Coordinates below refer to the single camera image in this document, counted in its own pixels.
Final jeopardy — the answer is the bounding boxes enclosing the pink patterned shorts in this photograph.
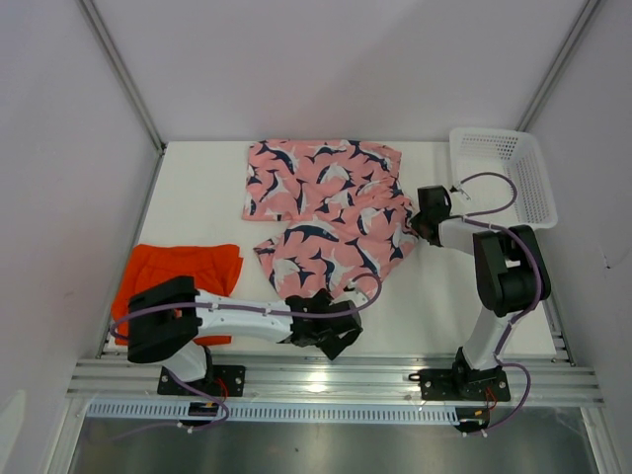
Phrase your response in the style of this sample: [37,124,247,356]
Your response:
[242,139,418,298]

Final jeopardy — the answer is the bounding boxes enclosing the orange shorts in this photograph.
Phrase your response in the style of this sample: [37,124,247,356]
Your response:
[111,244,243,321]

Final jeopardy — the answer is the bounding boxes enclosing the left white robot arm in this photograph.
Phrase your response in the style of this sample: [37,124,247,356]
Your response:
[127,276,362,395]

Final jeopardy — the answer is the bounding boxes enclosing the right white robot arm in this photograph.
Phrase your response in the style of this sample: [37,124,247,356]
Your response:
[409,186,551,402]

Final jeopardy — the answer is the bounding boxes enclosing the white plastic basket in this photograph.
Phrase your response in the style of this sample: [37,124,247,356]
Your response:
[449,127,558,229]

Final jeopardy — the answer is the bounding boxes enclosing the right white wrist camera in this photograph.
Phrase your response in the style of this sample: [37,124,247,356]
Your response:
[449,185,471,202]

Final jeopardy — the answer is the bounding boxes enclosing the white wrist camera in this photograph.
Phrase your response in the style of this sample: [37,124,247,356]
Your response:
[342,289,373,311]
[449,185,471,202]

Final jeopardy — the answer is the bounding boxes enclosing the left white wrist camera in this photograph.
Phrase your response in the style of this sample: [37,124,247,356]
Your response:
[342,289,373,311]

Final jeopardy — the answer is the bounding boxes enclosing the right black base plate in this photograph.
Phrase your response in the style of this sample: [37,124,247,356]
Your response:
[408,366,511,402]

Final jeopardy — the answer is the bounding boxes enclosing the aluminium mounting rail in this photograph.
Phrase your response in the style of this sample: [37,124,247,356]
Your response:
[66,354,604,408]

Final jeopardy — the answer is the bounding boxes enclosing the slotted cable duct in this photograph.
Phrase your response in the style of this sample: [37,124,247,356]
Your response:
[86,399,476,426]

